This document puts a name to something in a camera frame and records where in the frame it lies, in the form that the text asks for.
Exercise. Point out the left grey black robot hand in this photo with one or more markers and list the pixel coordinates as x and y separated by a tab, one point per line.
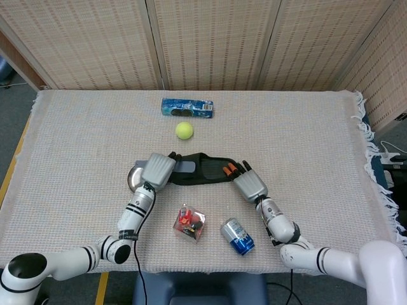
158	170

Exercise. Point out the right grey robot hand orange fingertips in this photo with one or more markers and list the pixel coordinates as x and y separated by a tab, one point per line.
248	185

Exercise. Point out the black slipper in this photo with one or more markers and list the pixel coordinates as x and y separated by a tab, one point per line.
206	173

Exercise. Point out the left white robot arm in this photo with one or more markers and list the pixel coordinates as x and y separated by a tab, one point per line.
79	244

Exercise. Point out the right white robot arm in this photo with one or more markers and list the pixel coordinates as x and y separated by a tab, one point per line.
318	248

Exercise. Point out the round steel plate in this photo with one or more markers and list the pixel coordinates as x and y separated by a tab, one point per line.
134	181

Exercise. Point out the yellow tennis ball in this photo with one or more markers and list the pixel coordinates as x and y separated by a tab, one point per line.
184	130

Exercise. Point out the blue silver drink can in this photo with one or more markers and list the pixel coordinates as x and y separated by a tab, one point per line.
238	236

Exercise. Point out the white woven tablecloth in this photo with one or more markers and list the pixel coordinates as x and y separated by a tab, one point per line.
203	127

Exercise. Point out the clear box with red toy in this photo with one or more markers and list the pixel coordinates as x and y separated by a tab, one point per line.
189	225

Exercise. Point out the blue cookie box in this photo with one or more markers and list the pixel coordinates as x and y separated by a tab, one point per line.
187	108

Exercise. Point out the blue padded seat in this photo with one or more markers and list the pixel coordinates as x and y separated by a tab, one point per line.
200	288

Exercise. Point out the bamboo folding screen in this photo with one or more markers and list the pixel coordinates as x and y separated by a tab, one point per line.
203	44

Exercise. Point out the white power strip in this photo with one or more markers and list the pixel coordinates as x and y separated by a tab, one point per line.
389	155

